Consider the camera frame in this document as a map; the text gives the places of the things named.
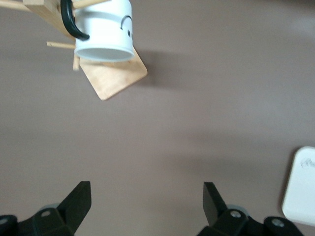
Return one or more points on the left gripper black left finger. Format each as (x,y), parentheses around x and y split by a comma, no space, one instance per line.
(61,221)

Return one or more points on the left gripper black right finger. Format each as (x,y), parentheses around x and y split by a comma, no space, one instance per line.
(229,223)

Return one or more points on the cream rabbit print tray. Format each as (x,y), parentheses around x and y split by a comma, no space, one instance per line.
(301,186)

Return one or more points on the wooden mug stand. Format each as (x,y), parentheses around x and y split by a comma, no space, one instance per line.
(113,78)

